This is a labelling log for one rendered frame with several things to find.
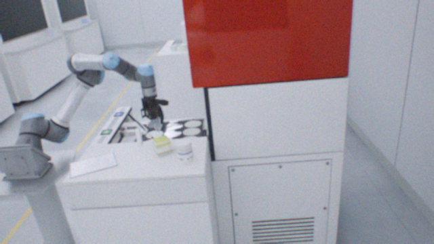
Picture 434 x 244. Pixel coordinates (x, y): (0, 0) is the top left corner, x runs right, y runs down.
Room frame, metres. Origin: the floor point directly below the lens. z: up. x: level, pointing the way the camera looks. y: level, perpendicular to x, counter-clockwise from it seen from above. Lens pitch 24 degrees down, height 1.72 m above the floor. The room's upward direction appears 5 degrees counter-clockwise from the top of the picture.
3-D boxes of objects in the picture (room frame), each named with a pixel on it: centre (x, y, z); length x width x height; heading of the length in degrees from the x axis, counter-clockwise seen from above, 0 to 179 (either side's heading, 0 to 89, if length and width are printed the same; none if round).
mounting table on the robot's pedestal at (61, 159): (1.63, 1.06, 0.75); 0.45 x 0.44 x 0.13; 88
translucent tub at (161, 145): (1.43, 0.26, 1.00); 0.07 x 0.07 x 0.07; 24
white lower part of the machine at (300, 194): (1.94, -0.32, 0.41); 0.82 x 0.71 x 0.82; 177
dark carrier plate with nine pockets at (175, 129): (1.78, 0.25, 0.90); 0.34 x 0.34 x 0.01; 87
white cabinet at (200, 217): (1.70, 0.36, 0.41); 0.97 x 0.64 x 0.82; 177
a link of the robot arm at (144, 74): (1.63, 0.32, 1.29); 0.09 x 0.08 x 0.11; 49
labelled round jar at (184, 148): (1.33, 0.15, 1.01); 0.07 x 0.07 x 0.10
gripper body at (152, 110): (1.62, 0.32, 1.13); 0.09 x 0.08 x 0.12; 149
